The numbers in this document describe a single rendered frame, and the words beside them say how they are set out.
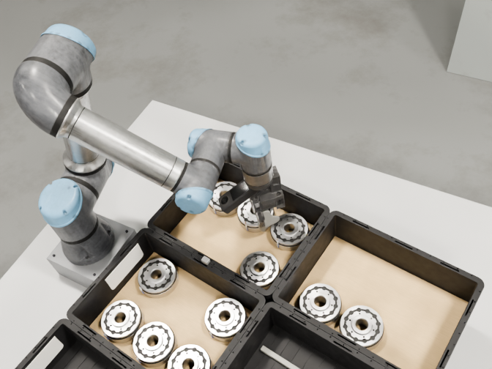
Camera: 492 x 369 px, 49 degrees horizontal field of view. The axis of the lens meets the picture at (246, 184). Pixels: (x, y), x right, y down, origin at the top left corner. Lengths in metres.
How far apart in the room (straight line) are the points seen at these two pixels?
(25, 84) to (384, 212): 1.07
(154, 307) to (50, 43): 0.69
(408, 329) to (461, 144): 1.62
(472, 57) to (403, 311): 2.00
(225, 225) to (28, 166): 1.78
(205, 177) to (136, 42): 2.51
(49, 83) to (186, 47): 2.37
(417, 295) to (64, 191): 0.94
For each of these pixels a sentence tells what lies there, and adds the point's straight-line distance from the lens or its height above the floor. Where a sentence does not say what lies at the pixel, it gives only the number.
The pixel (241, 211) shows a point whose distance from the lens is 1.53.
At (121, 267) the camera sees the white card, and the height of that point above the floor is 0.90.
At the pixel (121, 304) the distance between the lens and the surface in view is 1.46.
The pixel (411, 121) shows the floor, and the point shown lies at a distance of 2.94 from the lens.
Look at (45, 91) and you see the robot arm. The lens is 1.18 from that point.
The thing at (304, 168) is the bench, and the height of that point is 0.70.
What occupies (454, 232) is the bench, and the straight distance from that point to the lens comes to 1.70.
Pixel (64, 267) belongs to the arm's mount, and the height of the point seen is 0.79.
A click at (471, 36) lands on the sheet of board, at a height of 0.22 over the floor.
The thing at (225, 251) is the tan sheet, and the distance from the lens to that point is 1.50.
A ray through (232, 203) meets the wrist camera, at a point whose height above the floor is 1.00.
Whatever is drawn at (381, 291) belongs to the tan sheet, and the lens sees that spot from 1.43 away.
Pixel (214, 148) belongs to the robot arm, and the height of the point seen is 1.18.
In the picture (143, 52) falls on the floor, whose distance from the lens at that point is 3.56.
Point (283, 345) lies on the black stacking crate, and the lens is 1.37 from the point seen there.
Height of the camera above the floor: 2.11
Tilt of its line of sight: 52 degrees down
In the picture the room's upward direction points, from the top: 11 degrees counter-clockwise
